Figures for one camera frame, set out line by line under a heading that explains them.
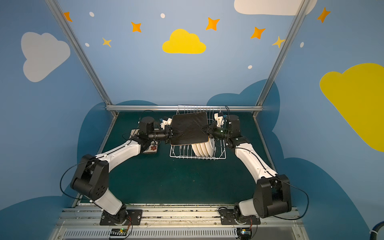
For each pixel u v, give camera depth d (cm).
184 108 113
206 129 77
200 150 86
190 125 82
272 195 42
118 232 73
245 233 73
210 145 88
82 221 75
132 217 75
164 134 75
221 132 70
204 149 86
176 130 79
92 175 46
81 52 84
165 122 80
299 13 72
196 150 86
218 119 76
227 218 74
